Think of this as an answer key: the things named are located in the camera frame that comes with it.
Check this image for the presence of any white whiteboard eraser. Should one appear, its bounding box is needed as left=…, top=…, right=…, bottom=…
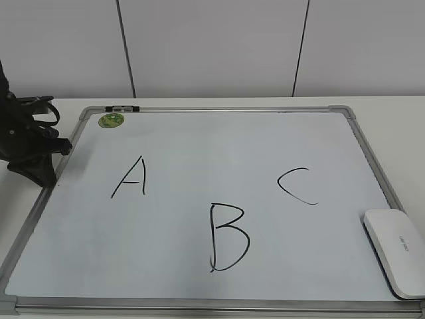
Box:
left=363, top=209, right=424, bottom=300

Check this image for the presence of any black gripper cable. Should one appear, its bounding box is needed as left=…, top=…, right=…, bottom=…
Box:
left=31, top=101, right=61, bottom=139

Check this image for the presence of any white whiteboard with grey frame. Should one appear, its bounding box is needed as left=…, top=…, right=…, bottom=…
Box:
left=1, top=106, right=424, bottom=318

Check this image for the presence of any black silver hanging clip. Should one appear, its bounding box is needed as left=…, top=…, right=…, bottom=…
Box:
left=104, top=105, right=140, bottom=113

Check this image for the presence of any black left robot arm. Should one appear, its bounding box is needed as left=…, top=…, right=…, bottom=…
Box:
left=1, top=71, right=60, bottom=187

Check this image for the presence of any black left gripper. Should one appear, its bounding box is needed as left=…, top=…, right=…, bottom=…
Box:
left=1, top=92, right=72, bottom=187

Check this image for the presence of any green round magnet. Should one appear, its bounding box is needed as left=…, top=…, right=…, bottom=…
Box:
left=98, top=113, right=125, bottom=129

